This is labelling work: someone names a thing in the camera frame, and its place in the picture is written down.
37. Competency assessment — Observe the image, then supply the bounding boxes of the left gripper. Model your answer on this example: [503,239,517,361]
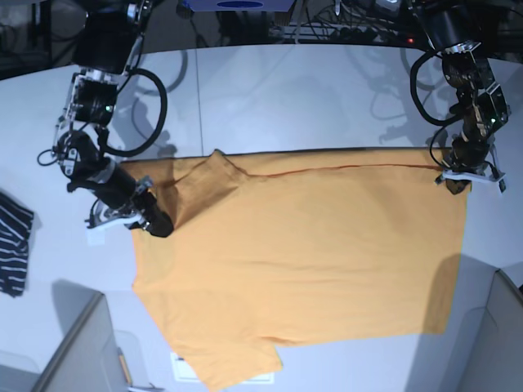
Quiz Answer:
[443,138,494,195]

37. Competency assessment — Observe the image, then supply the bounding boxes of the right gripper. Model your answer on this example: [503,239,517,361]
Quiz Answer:
[87,161,174,238]

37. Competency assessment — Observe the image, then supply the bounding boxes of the orange yellow T-shirt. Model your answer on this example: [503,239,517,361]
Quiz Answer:
[126,150,467,391]

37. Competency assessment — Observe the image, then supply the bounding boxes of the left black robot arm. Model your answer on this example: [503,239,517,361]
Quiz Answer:
[409,1,510,195]

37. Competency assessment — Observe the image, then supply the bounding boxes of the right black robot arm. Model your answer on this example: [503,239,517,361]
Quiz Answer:
[49,1,174,238]

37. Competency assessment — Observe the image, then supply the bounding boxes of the navy white striped garment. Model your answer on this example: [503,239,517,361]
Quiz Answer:
[1,194,34,297]

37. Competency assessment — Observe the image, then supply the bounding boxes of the white label plate on table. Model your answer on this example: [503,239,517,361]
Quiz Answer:
[170,352,275,385]

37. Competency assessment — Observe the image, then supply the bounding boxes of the grey bin left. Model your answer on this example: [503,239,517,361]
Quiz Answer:
[1,292,160,391]

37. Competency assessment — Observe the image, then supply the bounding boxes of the grey bin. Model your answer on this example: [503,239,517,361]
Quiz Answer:
[1,292,160,391]
[405,269,522,391]

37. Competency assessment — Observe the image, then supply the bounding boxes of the grey bin right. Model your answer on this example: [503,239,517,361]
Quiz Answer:
[405,269,522,391]

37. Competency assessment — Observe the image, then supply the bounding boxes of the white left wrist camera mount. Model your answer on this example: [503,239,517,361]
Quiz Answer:
[435,170,507,194]

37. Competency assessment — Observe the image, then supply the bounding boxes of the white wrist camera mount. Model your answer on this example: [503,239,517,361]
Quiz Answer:
[85,213,141,247]
[435,170,507,194]

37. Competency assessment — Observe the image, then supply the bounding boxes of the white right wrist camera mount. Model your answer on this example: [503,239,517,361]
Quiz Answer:
[85,213,141,247]

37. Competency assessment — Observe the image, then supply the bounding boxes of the power strip with cables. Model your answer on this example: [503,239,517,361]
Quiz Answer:
[267,22,387,45]

